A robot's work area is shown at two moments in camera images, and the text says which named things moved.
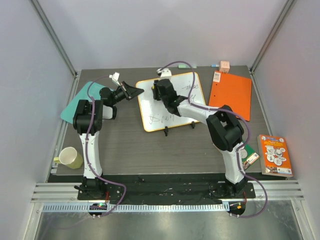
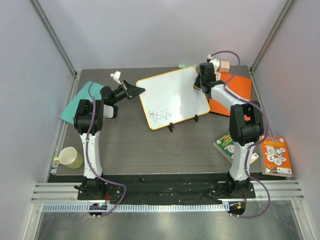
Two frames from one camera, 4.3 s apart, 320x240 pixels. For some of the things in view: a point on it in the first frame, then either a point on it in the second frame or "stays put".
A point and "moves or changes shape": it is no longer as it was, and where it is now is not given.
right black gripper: (155, 90) -> (200, 83)
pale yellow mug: (69, 157) stays put
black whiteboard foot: (166, 130) -> (171, 127)
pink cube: (224, 66) stays put
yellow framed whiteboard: (154, 116) moves or changes shape
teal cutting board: (68, 113) stays put
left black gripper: (131, 92) stays put
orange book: (274, 156) stays put
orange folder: (232, 90) stays put
